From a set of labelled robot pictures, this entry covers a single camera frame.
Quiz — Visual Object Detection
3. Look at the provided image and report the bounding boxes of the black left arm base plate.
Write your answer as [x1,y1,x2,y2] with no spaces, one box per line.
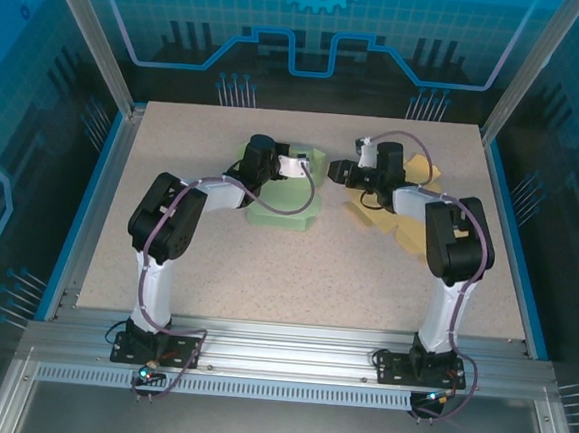
[109,329,206,371]

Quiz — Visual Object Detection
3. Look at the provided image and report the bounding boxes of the green paper box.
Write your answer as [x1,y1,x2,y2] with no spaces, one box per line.
[232,139,329,234]

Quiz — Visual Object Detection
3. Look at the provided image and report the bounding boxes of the aluminium frame beam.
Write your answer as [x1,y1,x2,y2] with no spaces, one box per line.
[16,300,561,404]

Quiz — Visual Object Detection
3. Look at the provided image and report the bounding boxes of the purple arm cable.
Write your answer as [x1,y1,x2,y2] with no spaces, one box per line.
[127,149,320,414]
[346,126,500,428]

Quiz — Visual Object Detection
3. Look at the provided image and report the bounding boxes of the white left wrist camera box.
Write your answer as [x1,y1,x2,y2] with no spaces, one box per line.
[276,153,314,180]

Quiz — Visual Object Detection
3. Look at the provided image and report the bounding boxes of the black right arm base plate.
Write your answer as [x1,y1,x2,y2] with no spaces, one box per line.
[374,350,470,392]

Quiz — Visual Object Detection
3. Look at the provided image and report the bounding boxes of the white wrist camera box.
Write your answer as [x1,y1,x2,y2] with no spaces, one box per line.
[352,134,381,170]
[276,153,314,180]

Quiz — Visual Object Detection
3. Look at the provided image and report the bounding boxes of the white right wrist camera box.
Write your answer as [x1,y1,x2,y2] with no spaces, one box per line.
[352,134,381,170]

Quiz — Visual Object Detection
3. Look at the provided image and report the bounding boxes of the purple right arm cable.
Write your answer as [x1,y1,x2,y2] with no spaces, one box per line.
[346,126,500,428]

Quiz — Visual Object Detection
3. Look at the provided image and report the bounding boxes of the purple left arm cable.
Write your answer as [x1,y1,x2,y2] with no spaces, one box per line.
[127,149,320,414]

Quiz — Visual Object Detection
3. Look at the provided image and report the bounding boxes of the aluminium frame post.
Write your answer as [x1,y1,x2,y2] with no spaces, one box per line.
[31,0,155,121]
[478,0,579,153]

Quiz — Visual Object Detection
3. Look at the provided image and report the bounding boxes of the white slotted cable duct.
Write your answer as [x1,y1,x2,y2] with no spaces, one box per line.
[33,361,420,413]

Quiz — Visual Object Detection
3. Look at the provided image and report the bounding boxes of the blue table side panel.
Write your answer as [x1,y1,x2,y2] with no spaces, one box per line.
[35,107,128,327]
[468,141,566,361]

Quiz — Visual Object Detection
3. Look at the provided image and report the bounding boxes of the cable connector with light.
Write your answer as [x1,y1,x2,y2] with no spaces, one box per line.
[424,389,457,407]
[135,361,167,384]

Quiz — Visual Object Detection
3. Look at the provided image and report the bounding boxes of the yellow paper box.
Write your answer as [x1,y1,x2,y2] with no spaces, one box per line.
[339,148,449,262]

